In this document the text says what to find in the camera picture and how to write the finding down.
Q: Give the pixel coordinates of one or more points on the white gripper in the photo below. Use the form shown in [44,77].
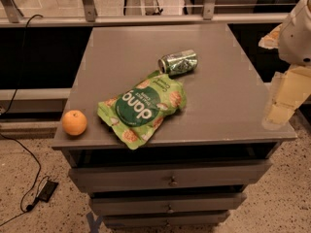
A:
[296,38]

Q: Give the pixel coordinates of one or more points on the green soda can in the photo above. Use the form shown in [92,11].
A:
[178,63]

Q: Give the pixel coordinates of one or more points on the top grey drawer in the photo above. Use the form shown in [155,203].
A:
[148,177]

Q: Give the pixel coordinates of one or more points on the grey drawer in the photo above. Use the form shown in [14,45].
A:
[168,204]
[151,220]
[148,177]

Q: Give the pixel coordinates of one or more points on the green chip bag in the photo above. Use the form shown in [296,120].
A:
[136,114]

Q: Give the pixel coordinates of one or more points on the middle grey drawer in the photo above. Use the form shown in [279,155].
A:
[168,204]

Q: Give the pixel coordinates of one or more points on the bottom grey drawer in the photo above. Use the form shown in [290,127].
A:
[151,220]

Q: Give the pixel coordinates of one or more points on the orange fruit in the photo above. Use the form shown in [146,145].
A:
[74,122]

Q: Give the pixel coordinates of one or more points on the black power adapter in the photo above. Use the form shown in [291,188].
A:
[47,191]

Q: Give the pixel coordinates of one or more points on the metal railing frame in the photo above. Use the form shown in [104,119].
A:
[58,13]

